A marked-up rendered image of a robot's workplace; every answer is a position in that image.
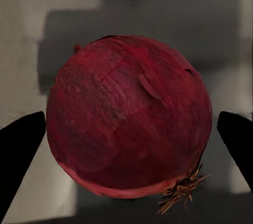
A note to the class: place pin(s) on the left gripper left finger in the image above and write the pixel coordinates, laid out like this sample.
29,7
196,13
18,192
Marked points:
19,141

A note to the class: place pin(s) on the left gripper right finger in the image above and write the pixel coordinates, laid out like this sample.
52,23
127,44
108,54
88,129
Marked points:
237,134

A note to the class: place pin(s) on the vidalia onion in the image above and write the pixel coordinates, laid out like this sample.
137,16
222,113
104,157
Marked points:
129,116

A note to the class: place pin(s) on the drop in sink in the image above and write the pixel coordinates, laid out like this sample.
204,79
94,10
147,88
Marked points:
37,38

